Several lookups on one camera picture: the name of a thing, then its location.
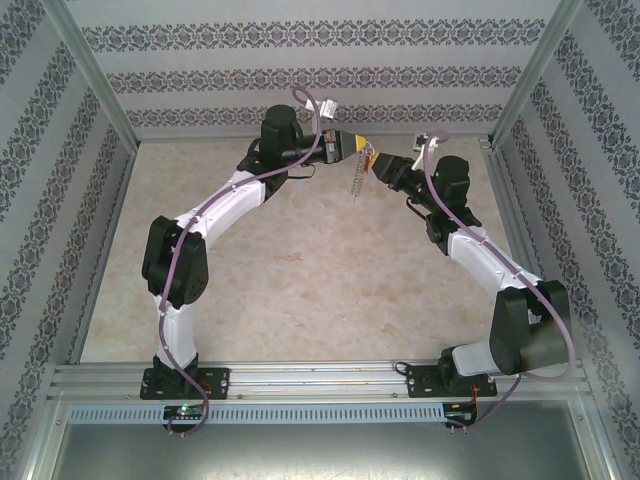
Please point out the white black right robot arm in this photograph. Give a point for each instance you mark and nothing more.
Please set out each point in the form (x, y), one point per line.
(480, 260)

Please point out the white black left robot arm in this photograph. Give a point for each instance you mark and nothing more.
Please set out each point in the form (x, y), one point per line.
(225, 200)

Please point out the small circuit board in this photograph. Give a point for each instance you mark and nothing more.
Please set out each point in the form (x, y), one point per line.
(460, 417)
(185, 412)

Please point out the grey sheet metal panel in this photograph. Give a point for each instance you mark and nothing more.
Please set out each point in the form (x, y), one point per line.
(320, 450)

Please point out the aluminium side rail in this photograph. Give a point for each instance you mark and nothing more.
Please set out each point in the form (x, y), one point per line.
(500, 170)
(107, 240)

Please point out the aluminium rail along wall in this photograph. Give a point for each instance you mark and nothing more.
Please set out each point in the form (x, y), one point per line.
(200, 137)

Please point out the aluminium frame post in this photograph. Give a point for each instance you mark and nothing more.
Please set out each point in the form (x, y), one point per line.
(537, 65)
(90, 70)

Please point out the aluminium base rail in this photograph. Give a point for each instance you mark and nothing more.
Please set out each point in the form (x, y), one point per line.
(325, 382)

